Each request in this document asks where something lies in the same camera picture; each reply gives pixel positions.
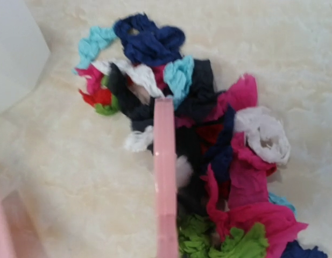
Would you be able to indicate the pink hand brush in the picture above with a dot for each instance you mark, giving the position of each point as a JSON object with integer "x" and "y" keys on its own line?
{"x": 165, "y": 181}

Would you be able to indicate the light blue paper scrap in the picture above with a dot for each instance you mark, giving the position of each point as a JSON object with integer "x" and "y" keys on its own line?
{"x": 89, "y": 48}

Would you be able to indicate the pile of coloured paper scraps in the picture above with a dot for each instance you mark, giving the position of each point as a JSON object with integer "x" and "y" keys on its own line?
{"x": 226, "y": 146}

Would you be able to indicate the navy paper scrap far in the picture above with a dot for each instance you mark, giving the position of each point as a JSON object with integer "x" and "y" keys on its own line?
{"x": 144, "y": 42}

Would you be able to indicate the pink plastic dustpan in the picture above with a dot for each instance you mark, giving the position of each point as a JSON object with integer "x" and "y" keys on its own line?
{"x": 18, "y": 235}

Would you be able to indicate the translucent white plastic bin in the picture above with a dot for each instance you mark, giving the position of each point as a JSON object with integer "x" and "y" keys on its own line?
{"x": 23, "y": 52}

